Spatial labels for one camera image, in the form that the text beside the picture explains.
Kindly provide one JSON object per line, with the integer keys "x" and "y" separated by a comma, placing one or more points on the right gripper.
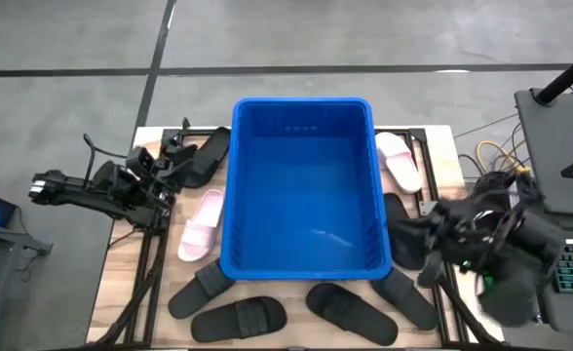
{"x": 454, "y": 226}

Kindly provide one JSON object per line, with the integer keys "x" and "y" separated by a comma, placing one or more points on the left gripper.
{"x": 159, "y": 178}

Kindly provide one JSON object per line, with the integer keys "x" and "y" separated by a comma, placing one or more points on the black rubber slide sandal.
{"x": 208, "y": 156}
{"x": 408, "y": 302}
{"x": 403, "y": 251}
{"x": 194, "y": 297}

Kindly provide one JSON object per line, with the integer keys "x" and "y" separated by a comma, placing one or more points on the olive rubber slide sandal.
{"x": 238, "y": 319}
{"x": 350, "y": 314}

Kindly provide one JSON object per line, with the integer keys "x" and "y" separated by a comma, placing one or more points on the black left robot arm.
{"x": 82, "y": 187}

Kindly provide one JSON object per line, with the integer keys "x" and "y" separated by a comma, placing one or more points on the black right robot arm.
{"x": 535, "y": 234}

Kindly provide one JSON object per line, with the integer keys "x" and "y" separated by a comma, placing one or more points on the blue plastic bin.
{"x": 306, "y": 195}

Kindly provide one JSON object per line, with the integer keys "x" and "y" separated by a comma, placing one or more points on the pink rubber slide sandal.
{"x": 398, "y": 161}
{"x": 201, "y": 229}

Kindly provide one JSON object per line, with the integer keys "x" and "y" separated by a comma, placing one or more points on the grey side table top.
{"x": 549, "y": 146}

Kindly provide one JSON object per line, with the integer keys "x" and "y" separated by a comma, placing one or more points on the black stand pole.
{"x": 566, "y": 75}

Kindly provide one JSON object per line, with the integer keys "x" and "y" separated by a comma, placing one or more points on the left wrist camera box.
{"x": 139, "y": 161}

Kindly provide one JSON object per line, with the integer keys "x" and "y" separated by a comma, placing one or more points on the black aluminium table frame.
{"x": 419, "y": 135}

